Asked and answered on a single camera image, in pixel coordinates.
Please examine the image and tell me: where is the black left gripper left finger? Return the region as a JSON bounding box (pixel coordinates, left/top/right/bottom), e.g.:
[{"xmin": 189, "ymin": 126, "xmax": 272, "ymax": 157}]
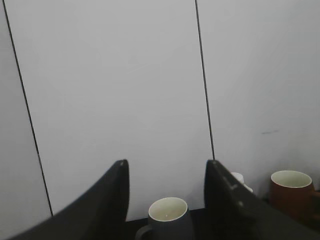
[{"xmin": 13, "ymin": 159, "xmax": 129, "ymax": 240}]

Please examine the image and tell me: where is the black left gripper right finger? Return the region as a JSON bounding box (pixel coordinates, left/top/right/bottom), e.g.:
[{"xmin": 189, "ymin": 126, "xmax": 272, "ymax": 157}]
[{"xmin": 204, "ymin": 160, "xmax": 320, "ymax": 240}]

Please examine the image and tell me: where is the black table cloth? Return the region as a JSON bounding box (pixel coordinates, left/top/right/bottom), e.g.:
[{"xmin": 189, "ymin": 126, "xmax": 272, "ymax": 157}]
[{"xmin": 124, "ymin": 197, "xmax": 320, "ymax": 240}]

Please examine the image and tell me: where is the white ceramic mug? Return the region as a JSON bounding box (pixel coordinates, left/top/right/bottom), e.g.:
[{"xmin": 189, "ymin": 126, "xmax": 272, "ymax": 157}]
[{"xmin": 231, "ymin": 172, "xmax": 253, "ymax": 193}]

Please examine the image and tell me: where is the red ceramic mug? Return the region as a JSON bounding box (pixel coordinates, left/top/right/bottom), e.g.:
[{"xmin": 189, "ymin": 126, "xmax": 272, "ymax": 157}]
[{"xmin": 269, "ymin": 170, "xmax": 320, "ymax": 223}]

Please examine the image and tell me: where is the grey ceramic mug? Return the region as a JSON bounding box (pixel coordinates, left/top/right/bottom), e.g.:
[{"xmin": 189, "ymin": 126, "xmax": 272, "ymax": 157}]
[{"xmin": 135, "ymin": 197, "xmax": 195, "ymax": 240}]

